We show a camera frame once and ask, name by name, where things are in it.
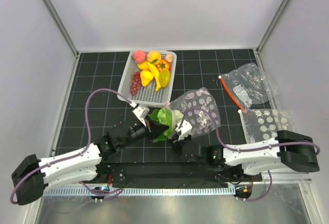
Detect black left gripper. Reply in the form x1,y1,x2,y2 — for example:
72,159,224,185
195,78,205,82
119,115,169,148

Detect green lettuce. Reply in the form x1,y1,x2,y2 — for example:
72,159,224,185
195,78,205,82
150,107,183,143

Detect pink dotted zip bag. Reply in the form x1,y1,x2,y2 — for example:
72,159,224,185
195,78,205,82
164,87,221,138

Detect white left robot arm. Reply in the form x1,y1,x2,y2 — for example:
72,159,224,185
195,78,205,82
10,120,169,206

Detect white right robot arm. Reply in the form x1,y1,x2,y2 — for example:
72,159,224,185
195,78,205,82
190,130,320,181

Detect silver dotted clear bag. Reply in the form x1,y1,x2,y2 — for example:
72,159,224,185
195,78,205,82
237,108,295,144

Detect orange zipper clear bag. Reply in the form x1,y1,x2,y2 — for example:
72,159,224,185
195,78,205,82
218,63,280,113

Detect red grape bunch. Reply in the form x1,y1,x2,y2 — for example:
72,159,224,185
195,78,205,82
130,71,141,96

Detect white perforated plastic basket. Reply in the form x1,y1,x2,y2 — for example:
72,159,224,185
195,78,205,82
118,50,177,108

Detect yellow banana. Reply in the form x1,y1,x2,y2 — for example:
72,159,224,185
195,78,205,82
147,62,161,91

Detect yellow mango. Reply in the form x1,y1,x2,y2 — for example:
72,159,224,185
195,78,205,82
137,61,149,70

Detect red orange tomato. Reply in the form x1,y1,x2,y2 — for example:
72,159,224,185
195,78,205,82
156,60,171,72

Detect beige garlic bulb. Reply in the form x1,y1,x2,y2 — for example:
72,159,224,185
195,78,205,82
165,54,174,63

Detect orange yellow peach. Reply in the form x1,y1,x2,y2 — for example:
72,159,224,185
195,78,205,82
147,50,161,65

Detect pink peach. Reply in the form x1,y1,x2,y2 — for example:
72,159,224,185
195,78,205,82
132,50,146,64

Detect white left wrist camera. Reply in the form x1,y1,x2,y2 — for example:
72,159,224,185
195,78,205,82
130,102,150,126

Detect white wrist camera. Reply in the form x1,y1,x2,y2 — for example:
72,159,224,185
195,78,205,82
175,120,193,141
130,102,150,126

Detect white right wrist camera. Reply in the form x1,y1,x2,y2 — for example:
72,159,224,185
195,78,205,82
175,120,193,141

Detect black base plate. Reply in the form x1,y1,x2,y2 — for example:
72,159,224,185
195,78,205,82
84,162,261,189

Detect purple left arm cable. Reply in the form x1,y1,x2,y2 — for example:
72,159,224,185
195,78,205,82
9,88,137,206

